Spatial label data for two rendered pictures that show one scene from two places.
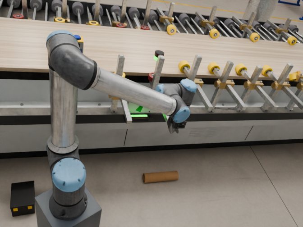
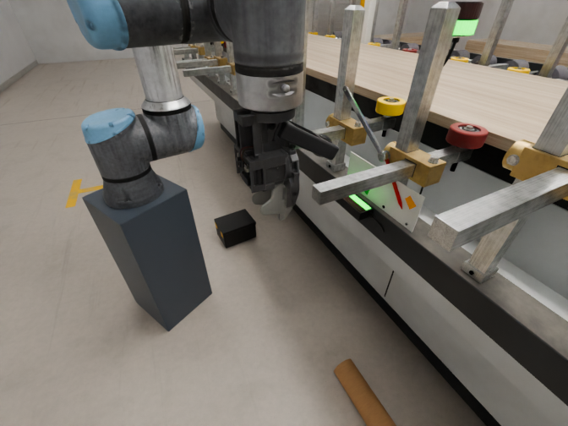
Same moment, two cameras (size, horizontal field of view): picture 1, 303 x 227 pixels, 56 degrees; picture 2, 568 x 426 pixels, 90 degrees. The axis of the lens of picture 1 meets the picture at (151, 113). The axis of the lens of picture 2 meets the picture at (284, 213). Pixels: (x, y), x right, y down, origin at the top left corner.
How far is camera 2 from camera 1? 1.60 m
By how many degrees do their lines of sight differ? 65
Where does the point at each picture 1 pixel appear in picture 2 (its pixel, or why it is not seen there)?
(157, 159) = (422, 389)
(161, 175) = (366, 403)
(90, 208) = (122, 213)
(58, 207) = not seen: hidden behind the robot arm
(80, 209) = (108, 195)
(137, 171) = (358, 352)
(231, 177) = not seen: outside the picture
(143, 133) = (423, 303)
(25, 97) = not seen: hidden behind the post
